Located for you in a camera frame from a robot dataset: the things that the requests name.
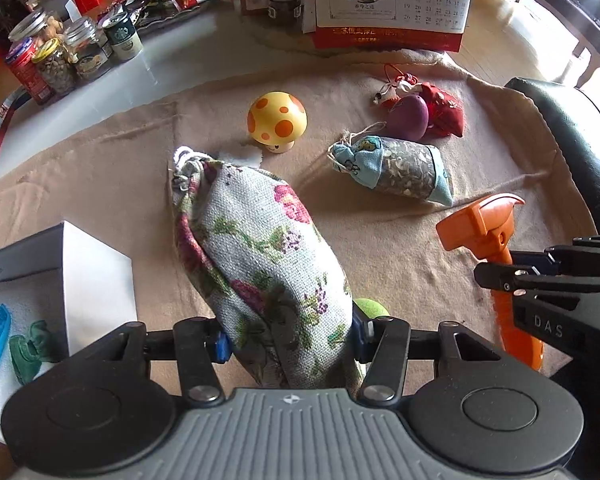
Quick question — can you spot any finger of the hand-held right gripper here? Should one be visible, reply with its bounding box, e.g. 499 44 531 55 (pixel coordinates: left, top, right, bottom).
473 261 600 297
510 233 600 278

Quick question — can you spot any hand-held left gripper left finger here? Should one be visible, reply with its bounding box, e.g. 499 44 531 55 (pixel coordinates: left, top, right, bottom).
87 316 231 407

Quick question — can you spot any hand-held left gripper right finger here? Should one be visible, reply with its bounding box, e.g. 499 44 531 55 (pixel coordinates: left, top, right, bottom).
351 304 504 407

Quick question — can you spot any orange toy hammer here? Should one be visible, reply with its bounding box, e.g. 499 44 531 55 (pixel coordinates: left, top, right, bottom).
435 192 546 372

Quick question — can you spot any floral drawstring bag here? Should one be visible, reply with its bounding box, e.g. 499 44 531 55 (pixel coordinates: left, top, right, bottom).
171 145 366 392

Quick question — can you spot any white cardboard box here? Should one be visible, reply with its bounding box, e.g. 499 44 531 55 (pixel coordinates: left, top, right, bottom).
0 219 139 447

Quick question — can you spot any blue sachet bag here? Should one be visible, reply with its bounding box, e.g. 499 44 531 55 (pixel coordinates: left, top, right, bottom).
328 132 455 209

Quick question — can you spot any green hat snowman plush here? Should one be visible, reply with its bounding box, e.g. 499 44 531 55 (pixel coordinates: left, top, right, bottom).
8 319 64 386

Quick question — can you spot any purple toy egg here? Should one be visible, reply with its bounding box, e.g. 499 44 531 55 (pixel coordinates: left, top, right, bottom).
385 93 430 142

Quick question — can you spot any black leather chair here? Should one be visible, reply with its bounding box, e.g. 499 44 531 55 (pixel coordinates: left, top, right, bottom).
503 77 600 237

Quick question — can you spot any red embroidered pouch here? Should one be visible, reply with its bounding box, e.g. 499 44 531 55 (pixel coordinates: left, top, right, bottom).
372 63 467 140

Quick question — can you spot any white towel liner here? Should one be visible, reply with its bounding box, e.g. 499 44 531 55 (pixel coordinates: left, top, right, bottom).
0 277 72 442

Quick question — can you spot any beige blanket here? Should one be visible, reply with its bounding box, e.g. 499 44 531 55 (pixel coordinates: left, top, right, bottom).
0 44 599 397

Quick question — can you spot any yellow mushroom toy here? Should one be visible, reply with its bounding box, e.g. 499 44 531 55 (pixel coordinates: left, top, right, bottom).
246 91 309 154

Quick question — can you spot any desk calendar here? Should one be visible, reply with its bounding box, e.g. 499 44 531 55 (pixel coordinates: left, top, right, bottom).
302 0 476 54

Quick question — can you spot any yellow lid seed jar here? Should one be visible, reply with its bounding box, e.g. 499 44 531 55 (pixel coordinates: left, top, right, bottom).
32 38 79 96

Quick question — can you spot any glass jar dark label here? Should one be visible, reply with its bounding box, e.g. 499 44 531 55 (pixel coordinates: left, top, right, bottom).
62 16 114 81

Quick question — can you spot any white green drink can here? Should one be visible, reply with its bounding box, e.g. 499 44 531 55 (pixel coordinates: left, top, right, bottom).
102 11 145 63

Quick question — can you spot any red tin can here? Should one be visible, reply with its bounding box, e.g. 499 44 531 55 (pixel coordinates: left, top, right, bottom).
4 37 54 106

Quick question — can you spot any small dark glass jar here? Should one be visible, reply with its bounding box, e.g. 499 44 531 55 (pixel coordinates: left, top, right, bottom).
265 0 303 20

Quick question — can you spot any large glass nut jar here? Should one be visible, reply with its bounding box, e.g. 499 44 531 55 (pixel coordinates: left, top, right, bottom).
8 9 66 44

